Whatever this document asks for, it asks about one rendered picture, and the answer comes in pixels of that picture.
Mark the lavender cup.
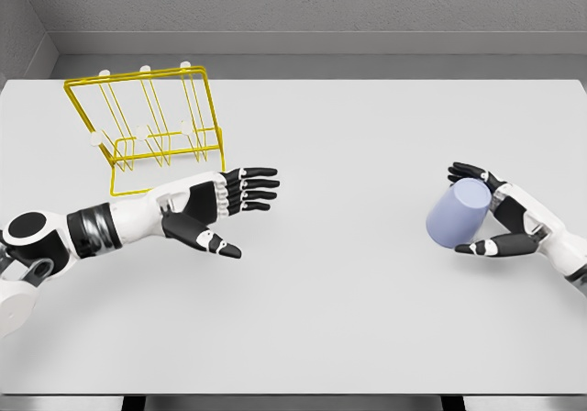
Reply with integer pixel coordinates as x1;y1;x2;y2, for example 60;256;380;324
426;177;493;250

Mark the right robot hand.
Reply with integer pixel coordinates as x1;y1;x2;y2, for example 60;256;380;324
447;161;566;257

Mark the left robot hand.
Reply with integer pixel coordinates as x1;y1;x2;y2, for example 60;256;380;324
149;167;281;260

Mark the yellow wire cup holder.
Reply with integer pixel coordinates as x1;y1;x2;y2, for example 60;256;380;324
62;61;227;198

